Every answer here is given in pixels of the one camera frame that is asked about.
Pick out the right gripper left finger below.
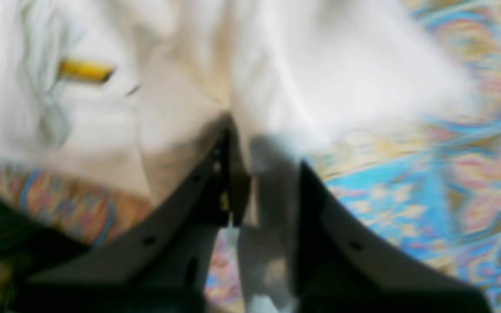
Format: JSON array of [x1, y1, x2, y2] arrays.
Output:
[[16, 120, 249, 313]]

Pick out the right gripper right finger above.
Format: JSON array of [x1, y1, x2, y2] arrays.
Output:
[[294, 162, 491, 313]]

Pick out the white printed T-shirt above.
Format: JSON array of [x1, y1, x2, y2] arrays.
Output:
[[0, 0, 476, 313]]

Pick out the patterned tile tablecloth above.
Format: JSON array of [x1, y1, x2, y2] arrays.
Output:
[[0, 0, 501, 313]]

